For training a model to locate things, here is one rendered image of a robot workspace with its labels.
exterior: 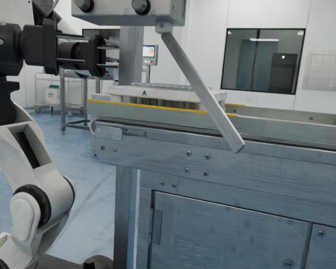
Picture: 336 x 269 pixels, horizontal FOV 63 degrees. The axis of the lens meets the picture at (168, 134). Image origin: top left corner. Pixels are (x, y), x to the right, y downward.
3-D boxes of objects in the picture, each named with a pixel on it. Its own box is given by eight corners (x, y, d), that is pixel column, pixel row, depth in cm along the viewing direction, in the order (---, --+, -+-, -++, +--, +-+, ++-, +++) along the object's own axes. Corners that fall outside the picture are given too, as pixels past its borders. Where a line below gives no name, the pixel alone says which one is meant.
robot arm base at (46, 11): (18, 38, 105) (-3, 10, 101) (41, 32, 115) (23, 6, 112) (39, 17, 97) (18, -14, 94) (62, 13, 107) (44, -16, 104)
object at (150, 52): (135, 95, 341) (137, 43, 328) (139, 95, 350) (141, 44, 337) (152, 97, 333) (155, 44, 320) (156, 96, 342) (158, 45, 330)
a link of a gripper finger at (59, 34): (84, 39, 62) (55, 36, 61) (85, 40, 65) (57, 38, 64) (84, 31, 62) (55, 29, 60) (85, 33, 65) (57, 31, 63)
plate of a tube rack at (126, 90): (226, 98, 78) (228, 91, 78) (213, 104, 55) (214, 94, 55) (148, 91, 86) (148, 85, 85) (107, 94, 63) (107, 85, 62)
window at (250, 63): (220, 89, 545) (226, 28, 521) (220, 89, 546) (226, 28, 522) (295, 95, 499) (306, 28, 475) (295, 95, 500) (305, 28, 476)
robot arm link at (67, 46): (110, 37, 87) (82, 38, 92) (89, 32, 79) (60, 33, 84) (110, 78, 90) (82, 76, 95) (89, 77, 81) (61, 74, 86)
